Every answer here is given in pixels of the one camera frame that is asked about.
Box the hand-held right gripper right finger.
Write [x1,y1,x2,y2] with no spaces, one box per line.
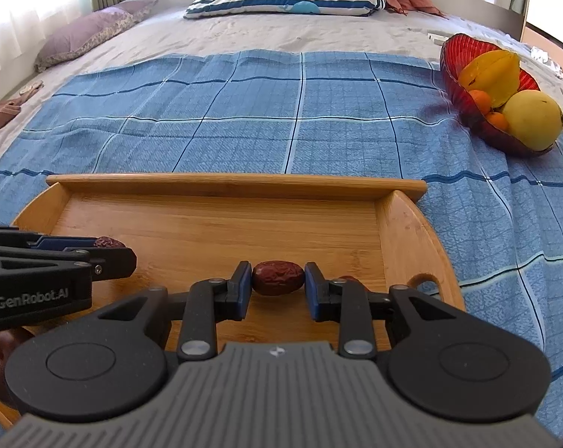
[304,261,465,360]

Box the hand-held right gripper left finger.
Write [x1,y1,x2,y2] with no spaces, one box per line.
[97,260,253,363]

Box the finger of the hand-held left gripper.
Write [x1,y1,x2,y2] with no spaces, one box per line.
[1,245,138,283]
[0,223,98,253]

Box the wooden serving tray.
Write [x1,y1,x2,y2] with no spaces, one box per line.
[0,174,467,430]

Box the pink clothing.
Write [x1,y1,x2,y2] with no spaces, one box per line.
[0,80,44,131]

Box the blue checkered sheet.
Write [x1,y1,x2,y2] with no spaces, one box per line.
[0,50,563,435]

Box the purple pillow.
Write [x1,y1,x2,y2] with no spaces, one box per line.
[34,0,158,73]

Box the bed with grey sheet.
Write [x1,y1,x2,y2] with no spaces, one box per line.
[0,0,563,178]

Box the red glass bowl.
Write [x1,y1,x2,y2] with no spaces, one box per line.
[439,32,555,157]

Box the yellow pear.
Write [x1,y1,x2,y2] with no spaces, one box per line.
[502,91,563,151]

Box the yellow starfruit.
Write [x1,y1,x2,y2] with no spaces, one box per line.
[458,49,521,108]

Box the white crumpled cloth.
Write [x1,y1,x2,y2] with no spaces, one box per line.
[529,46,563,80]

